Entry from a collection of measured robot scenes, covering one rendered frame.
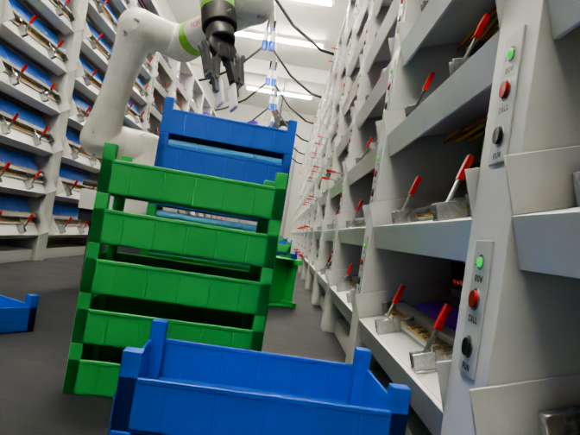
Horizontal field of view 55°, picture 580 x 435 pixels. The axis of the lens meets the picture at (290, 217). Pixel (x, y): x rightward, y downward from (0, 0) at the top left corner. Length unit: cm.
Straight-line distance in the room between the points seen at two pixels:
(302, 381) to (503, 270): 39
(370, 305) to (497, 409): 70
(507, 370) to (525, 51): 27
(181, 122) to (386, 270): 55
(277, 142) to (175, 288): 49
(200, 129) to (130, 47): 72
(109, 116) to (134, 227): 110
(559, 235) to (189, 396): 38
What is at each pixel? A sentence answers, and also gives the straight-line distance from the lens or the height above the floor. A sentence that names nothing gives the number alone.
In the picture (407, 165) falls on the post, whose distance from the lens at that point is 119.
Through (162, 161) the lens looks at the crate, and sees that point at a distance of 126.
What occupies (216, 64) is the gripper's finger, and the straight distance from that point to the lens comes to 144.
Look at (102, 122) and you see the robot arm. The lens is 199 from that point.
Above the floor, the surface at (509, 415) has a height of 18.
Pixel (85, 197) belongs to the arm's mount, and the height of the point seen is 32.
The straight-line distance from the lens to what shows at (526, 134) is 50.
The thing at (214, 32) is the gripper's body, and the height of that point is 78.
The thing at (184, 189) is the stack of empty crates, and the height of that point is 35.
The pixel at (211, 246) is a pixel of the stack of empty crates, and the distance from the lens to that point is 91.
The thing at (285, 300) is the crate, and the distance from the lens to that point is 238.
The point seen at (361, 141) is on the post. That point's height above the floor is 65.
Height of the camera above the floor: 30
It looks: 2 degrees up
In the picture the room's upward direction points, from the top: 9 degrees clockwise
